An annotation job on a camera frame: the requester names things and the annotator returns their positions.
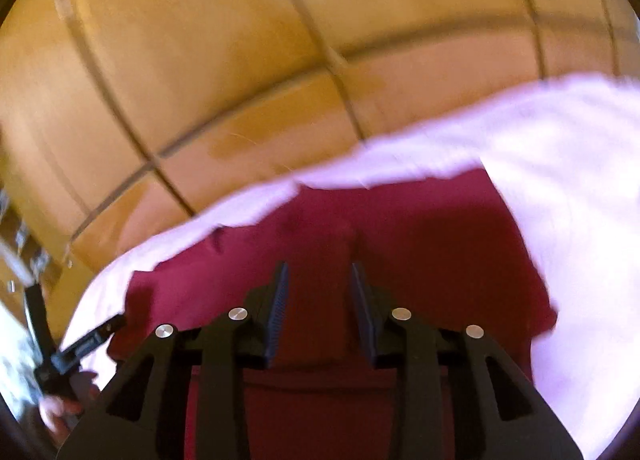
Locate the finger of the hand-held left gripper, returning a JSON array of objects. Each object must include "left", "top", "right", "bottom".
[{"left": 57, "top": 314, "right": 127, "bottom": 375}]

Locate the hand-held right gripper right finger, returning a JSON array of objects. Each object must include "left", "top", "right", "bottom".
[{"left": 351, "top": 261, "right": 586, "bottom": 460}]

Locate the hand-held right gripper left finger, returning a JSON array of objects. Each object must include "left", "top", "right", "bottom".
[{"left": 55, "top": 261, "right": 291, "bottom": 460}]

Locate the dark red garment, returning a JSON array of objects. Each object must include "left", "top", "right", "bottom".
[{"left": 107, "top": 167, "right": 558, "bottom": 460}]

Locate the person's left hand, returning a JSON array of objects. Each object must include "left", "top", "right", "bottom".
[{"left": 39, "top": 369, "right": 102, "bottom": 437}]

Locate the wooden shelf unit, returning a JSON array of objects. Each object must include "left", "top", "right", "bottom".
[{"left": 0, "top": 185, "right": 66, "bottom": 301}]

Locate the wooden panelled headboard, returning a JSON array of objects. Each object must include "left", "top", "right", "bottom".
[{"left": 0, "top": 0, "right": 640, "bottom": 291}]

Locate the pink quilted blanket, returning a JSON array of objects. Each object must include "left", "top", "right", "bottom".
[{"left": 60, "top": 71, "right": 640, "bottom": 460}]

